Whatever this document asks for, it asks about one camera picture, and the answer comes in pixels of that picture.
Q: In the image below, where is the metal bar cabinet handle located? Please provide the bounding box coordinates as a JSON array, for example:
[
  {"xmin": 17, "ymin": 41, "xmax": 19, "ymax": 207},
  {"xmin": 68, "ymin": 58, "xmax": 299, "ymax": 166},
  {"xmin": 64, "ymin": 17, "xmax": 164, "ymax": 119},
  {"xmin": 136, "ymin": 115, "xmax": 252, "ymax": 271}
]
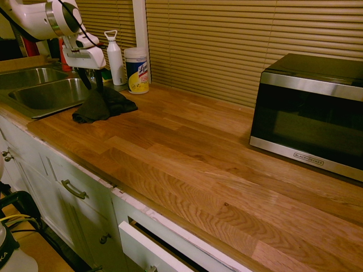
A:
[{"xmin": 61, "ymin": 179, "xmax": 90, "ymax": 200}]

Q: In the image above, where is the wide window blind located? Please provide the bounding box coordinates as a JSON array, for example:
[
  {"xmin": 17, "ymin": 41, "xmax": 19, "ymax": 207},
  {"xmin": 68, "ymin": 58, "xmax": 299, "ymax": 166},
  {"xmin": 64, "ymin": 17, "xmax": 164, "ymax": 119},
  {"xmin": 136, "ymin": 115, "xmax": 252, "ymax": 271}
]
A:
[{"xmin": 145, "ymin": 0, "xmax": 363, "ymax": 109}]

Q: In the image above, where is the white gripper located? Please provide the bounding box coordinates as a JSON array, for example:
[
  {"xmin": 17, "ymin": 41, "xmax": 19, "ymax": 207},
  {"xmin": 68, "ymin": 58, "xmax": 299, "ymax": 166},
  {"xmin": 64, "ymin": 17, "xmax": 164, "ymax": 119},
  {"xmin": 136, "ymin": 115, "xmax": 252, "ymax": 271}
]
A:
[{"xmin": 61, "ymin": 46, "xmax": 107, "ymax": 94}]

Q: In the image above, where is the white window frame post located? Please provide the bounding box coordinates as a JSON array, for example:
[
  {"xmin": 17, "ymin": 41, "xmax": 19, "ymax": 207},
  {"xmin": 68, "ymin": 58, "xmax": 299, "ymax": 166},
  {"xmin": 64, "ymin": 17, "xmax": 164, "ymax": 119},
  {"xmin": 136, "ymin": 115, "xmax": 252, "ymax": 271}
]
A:
[{"xmin": 132, "ymin": 0, "xmax": 153, "ymax": 83}]

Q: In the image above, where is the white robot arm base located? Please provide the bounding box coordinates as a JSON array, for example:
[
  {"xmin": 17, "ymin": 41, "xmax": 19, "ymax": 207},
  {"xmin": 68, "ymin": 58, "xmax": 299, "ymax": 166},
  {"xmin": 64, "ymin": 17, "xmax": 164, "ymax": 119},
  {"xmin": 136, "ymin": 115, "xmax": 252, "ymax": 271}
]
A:
[{"xmin": 0, "ymin": 220, "xmax": 39, "ymax": 272}]

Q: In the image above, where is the white kitchen cabinet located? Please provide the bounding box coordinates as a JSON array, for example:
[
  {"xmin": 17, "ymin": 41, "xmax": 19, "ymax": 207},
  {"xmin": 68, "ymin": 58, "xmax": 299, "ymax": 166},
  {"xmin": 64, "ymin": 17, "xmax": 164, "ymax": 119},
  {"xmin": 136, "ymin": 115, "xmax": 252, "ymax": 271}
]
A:
[{"xmin": 0, "ymin": 112, "xmax": 244, "ymax": 272}]

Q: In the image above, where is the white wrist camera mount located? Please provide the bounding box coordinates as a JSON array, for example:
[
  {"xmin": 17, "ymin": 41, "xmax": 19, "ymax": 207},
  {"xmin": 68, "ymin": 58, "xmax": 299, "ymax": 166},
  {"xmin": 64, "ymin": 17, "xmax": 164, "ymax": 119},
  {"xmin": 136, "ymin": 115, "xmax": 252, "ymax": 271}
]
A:
[{"xmin": 61, "ymin": 33, "xmax": 100, "ymax": 53}]

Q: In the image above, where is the black steel microwave oven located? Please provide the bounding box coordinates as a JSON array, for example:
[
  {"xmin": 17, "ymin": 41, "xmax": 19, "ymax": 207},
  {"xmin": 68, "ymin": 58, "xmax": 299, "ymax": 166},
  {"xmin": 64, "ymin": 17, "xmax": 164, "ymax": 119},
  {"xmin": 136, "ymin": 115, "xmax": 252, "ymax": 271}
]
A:
[{"xmin": 248, "ymin": 53, "xmax": 363, "ymax": 182}]

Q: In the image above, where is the white water bottle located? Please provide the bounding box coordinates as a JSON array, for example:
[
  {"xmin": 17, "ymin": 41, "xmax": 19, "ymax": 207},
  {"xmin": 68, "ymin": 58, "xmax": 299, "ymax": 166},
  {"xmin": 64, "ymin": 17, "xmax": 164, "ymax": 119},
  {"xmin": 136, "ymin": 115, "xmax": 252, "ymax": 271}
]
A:
[{"xmin": 103, "ymin": 29, "xmax": 127, "ymax": 86}]

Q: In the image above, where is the red fire extinguisher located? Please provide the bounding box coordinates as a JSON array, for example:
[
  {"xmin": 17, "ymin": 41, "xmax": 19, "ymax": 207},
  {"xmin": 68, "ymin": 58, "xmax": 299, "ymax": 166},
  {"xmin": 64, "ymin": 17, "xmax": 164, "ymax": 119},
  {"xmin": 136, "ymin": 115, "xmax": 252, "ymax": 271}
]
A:
[{"xmin": 22, "ymin": 36, "xmax": 40, "ymax": 57}]

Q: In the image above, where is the yellow cable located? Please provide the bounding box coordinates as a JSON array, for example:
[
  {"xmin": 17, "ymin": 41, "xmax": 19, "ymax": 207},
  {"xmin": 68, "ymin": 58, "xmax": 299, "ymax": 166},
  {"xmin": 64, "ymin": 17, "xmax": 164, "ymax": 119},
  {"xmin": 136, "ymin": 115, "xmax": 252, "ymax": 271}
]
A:
[{"xmin": 0, "ymin": 214, "xmax": 32, "ymax": 225}]

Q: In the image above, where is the black cable bundle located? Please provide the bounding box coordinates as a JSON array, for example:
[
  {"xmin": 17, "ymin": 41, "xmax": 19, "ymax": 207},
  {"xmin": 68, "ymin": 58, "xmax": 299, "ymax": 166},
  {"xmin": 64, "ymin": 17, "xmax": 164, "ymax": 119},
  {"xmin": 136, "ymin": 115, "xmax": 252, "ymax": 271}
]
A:
[{"xmin": 0, "ymin": 181, "xmax": 44, "ymax": 235}]

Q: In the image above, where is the white open drawer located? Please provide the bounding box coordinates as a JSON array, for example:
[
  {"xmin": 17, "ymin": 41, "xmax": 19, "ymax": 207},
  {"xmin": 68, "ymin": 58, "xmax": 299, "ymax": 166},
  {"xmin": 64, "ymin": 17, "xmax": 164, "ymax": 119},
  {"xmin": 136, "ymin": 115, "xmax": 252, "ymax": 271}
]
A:
[{"xmin": 118, "ymin": 220, "xmax": 196, "ymax": 272}]

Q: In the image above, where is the yellow disinfecting wipes canister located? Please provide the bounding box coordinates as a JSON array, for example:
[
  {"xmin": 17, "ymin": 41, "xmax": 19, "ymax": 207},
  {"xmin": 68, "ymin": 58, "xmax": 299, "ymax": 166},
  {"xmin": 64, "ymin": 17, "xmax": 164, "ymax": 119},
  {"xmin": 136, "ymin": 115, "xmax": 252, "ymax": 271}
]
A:
[{"xmin": 124, "ymin": 46, "xmax": 150, "ymax": 95}]

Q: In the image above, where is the dark cleaning cloth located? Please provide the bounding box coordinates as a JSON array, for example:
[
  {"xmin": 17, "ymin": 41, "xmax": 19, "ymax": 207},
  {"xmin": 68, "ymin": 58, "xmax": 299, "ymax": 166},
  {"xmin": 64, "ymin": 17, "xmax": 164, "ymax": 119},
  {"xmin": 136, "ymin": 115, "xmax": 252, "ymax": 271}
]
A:
[{"xmin": 71, "ymin": 86, "xmax": 139, "ymax": 125}]

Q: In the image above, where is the red spray bottle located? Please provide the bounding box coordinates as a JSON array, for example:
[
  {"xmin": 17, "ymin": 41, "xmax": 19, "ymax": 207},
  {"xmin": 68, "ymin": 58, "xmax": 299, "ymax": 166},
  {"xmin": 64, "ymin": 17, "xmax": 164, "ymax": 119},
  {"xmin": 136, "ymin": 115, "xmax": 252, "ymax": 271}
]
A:
[{"xmin": 58, "ymin": 38, "xmax": 72, "ymax": 72}]

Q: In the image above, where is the stainless steel double sink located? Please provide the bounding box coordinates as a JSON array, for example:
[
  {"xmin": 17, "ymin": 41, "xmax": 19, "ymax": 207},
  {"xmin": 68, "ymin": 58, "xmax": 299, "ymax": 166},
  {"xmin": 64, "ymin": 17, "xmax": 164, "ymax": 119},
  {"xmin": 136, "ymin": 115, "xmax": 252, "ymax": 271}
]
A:
[{"xmin": 0, "ymin": 66, "xmax": 129, "ymax": 119}]

